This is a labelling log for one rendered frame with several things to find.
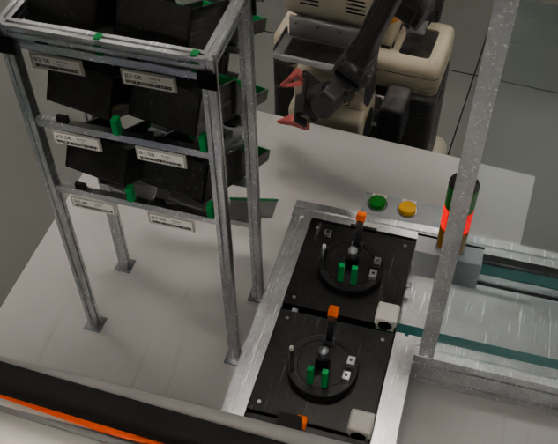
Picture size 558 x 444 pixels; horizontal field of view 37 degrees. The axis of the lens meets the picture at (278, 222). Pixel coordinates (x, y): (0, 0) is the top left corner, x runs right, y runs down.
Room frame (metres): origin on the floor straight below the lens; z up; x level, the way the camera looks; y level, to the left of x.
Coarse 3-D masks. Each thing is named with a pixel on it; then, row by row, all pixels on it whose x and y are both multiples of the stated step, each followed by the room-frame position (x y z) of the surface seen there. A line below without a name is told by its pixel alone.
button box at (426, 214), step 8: (368, 192) 1.35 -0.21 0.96; (368, 200) 1.32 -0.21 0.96; (392, 200) 1.32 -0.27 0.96; (400, 200) 1.32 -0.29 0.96; (408, 200) 1.32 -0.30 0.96; (368, 208) 1.30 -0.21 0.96; (384, 208) 1.29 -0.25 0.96; (392, 208) 1.30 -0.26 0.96; (416, 208) 1.29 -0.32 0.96; (424, 208) 1.29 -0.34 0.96; (432, 208) 1.29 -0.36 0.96; (440, 208) 1.29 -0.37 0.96; (384, 216) 1.27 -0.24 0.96; (392, 216) 1.27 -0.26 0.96; (400, 216) 1.27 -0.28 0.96; (408, 216) 1.27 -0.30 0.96; (416, 216) 1.27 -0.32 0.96; (424, 216) 1.27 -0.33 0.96; (432, 216) 1.27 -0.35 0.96; (440, 216) 1.27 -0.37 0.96; (424, 224) 1.25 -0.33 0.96; (432, 224) 1.25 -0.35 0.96
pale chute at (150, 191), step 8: (104, 184) 1.17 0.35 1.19; (112, 184) 1.19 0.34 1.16; (136, 184) 1.27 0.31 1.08; (144, 184) 1.29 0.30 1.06; (136, 192) 1.17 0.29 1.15; (144, 192) 1.20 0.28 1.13; (152, 192) 1.23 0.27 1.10; (160, 192) 1.14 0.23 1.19; (168, 192) 1.16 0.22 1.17; (168, 200) 1.16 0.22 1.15
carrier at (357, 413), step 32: (288, 320) 0.98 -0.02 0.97; (320, 320) 0.98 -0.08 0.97; (288, 352) 0.90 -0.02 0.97; (320, 352) 0.86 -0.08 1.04; (352, 352) 0.89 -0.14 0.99; (384, 352) 0.90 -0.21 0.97; (256, 384) 0.83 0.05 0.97; (288, 384) 0.83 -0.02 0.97; (320, 384) 0.82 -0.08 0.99; (352, 384) 0.82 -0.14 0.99; (320, 416) 0.76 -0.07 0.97; (352, 416) 0.75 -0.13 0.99
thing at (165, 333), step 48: (240, 192) 1.45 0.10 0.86; (48, 240) 1.30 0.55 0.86; (96, 240) 1.29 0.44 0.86; (144, 240) 1.29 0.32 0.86; (192, 240) 1.29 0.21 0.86; (240, 240) 1.29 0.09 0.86; (48, 288) 1.15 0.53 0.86; (96, 288) 1.15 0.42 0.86; (144, 288) 1.15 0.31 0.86; (192, 288) 1.15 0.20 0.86; (240, 288) 1.15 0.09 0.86; (0, 336) 1.03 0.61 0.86; (48, 336) 1.02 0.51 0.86; (96, 336) 1.02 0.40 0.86; (144, 336) 1.02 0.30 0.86; (192, 336) 1.02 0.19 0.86; (240, 336) 1.02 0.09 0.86; (144, 384) 0.90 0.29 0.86; (192, 384) 0.90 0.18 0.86; (432, 432) 0.78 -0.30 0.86; (480, 432) 0.78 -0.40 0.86; (528, 432) 0.78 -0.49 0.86
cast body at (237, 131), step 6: (228, 126) 1.25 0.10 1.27; (234, 126) 1.25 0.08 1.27; (240, 126) 1.26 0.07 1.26; (228, 132) 1.23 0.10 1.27; (234, 132) 1.23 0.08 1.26; (240, 132) 1.25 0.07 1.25; (234, 138) 1.23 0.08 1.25; (240, 138) 1.25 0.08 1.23; (234, 144) 1.23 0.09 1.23; (240, 144) 1.24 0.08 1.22
